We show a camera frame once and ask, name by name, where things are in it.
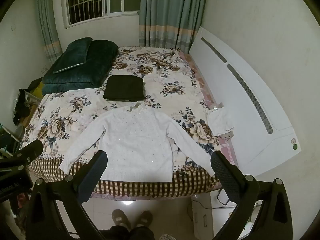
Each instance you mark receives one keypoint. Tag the green metal rack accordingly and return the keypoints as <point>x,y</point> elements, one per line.
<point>7,140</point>

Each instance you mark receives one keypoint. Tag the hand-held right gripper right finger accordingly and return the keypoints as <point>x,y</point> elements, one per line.
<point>225,177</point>

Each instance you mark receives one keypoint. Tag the white bed headboard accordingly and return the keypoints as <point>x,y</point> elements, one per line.
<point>250,120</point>

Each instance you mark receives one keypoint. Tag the dark green folded quilt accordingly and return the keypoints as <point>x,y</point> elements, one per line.
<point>97,62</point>

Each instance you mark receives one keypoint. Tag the small white cloth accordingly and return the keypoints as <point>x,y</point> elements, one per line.
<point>220,120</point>

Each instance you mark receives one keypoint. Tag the pile of dark clothes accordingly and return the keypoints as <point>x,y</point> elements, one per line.
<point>22,102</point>

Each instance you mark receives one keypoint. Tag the barred window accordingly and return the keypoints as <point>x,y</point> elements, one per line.
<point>95,0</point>

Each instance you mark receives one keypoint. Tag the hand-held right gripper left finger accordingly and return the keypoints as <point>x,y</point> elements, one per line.
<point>93,174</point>

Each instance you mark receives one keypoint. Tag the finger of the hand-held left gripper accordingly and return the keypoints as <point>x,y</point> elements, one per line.
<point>31,149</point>

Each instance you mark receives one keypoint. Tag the grey slipper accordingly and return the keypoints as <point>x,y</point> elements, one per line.
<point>145,218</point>
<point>120,218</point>

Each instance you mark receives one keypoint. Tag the black folded garment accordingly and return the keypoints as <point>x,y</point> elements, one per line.
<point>124,87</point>

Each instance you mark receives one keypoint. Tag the narrow teal curtain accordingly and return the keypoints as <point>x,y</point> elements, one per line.
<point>48,25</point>

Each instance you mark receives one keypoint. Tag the dark green pillow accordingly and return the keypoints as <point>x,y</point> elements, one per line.
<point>72,53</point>

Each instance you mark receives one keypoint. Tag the white bedside cabinet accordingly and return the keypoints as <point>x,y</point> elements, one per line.
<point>201,220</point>

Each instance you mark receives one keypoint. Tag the floral bed sheet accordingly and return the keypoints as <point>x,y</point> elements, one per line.
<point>175,80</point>

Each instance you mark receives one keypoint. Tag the wide teal curtain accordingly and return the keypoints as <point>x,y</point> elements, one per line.
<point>172,10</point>

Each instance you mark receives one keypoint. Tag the white knit sweater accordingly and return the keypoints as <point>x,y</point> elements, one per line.
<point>140,142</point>

